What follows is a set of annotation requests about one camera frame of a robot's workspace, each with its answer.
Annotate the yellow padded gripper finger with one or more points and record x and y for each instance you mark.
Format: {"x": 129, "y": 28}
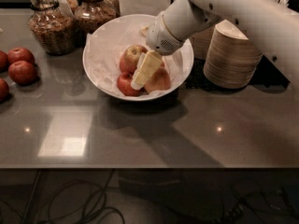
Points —
{"x": 147, "y": 65}

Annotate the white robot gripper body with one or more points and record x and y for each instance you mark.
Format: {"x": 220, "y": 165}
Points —
{"x": 159, "y": 36}

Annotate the red-yellow apple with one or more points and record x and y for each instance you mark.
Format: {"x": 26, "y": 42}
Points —
{"x": 130, "y": 58}

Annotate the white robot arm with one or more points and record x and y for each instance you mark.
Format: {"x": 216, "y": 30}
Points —
{"x": 271, "y": 27}

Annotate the front right yellow-red apple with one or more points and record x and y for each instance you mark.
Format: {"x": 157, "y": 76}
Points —
{"x": 160, "y": 81}

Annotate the front left red apple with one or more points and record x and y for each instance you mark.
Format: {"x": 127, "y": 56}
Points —
{"x": 124, "y": 84}

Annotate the white ceramic bowl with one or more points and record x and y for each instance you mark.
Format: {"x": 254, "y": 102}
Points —
{"x": 102, "y": 53}

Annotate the white paper bowl liner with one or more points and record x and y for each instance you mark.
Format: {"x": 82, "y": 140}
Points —
{"x": 102, "y": 62}

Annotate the red apple on table middle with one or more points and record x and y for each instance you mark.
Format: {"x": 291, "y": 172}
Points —
{"x": 23, "y": 73}

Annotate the red apple on table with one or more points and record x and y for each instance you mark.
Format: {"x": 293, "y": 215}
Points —
{"x": 23, "y": 73}
{"x": 20, "y": 54}

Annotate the red apple on table upper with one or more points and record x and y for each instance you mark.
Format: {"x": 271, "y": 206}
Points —
{"x": 20, "y": 54}

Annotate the red apple at left edge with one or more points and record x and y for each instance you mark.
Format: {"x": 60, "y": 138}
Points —
{"x": 3, "y": 61}

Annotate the red apple lower left edge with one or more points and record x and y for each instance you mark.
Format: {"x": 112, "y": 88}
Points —
{"x": 4, "y": 90}

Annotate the rear stack of paper bowls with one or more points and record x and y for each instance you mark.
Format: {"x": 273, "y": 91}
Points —
{"x": 200, "y": 43}

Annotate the stack of paper bowls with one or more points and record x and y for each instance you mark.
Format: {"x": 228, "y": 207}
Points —
{"x": 200, "y": 43}
{"x": 231, "y": 58}

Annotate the right glass granola jar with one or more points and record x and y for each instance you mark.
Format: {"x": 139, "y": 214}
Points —
{"x": 92, "y": 14}

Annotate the glass granola jar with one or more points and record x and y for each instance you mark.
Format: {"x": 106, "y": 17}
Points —
{"x": 52, "y": 29}
{"x": 92, "y": 14}

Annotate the front stack of paper bowls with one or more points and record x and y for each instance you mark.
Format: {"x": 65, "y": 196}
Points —
{"x": 231, "y": 58}

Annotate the left glass granola jar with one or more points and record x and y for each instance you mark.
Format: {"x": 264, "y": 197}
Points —
{"x": 52, "y": 29}

